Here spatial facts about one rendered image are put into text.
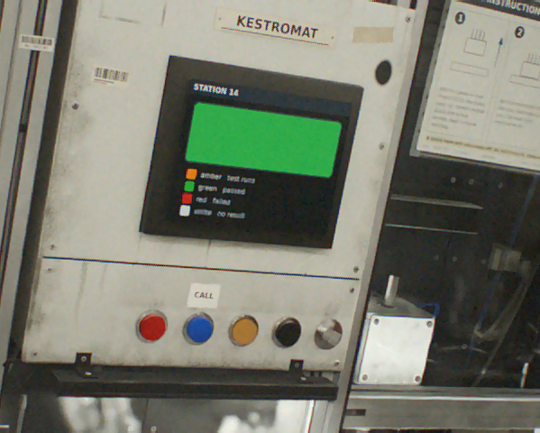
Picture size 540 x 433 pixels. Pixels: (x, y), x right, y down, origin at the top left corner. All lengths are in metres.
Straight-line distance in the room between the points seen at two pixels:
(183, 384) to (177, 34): 0.40
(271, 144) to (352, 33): 0.17
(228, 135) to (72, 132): 0.18
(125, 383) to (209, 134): 0.29
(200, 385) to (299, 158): 0.29
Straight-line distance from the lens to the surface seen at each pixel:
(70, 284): 1.34
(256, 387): 1.43
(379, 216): 1.51
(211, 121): 1.34
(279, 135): 1.38
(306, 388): 1.47
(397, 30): 1.46
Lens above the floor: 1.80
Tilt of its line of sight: 10 degrees down
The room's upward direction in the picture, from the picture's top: 11 degrees clockwise
